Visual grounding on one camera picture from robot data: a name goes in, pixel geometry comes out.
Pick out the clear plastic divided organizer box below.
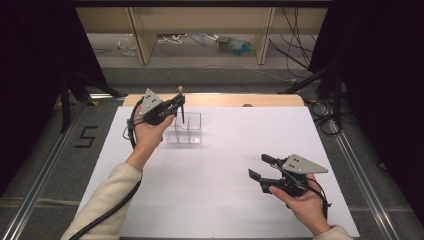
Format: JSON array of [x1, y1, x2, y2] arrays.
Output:
[[165, 111, 203, 145]]

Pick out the black metal stand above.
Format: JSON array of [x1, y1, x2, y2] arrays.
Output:
[[59, 70, 127, 134], [277, 62, 345, 130]]

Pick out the person's left hand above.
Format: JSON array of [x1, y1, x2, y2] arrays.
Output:
[[133, 103, 177, 155]]

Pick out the hanging black cables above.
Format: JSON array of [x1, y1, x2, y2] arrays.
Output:
[[268, 6, 318, 80]]

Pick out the right hand-held gripper black cable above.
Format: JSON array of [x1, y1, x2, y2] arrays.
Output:
[[284, 176, 333, 222]]

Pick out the metal floor rail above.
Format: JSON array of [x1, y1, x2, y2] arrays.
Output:
[[328, 119, 402, 240], [0, 99, 88, 240]]

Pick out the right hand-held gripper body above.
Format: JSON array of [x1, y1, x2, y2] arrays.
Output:
[[260, 153, 329, 198]]

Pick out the light wooden shelf frame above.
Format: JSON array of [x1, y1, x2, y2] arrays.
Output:
[[75, 6, 329, 66]]

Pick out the light wooden table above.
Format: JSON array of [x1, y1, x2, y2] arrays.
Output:
[[122, 93, 305, 108]]

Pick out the white paper sheet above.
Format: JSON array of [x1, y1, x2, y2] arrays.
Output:
[[75, 105, 361, 239]]

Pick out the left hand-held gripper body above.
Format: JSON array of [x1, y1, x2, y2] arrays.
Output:
[[138, 88, 174, 126]]

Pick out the black pencil with orange end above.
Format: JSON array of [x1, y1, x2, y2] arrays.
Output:
[[177, 85, 186, 124]]

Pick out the coiled white cord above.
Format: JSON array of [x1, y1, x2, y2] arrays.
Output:
[[156, 32, 188, 45]]

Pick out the black curtain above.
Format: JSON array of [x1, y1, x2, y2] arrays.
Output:
[[0, 0, 109, 198], [308, 0, 424, 228]]

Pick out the colourful plastic bag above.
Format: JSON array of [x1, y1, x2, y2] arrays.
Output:
[[215, 35, 257, 57]]

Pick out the black cable coil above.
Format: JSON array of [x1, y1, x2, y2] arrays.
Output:
[[305, 98, 344, 136]]

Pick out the person's right hand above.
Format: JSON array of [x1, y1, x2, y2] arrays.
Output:
[[268, 173, 332, 236]]

